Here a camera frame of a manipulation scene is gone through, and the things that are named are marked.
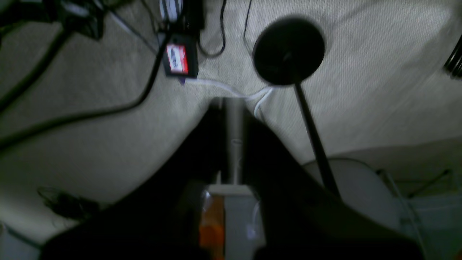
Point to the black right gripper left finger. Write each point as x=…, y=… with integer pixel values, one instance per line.
x=160, y=219

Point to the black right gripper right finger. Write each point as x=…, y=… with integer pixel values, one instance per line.
x=303, y=219

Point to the black box red label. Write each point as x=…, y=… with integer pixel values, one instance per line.
x=180, y=58

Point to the black round lamp base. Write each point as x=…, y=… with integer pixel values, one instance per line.
x=285, y=54

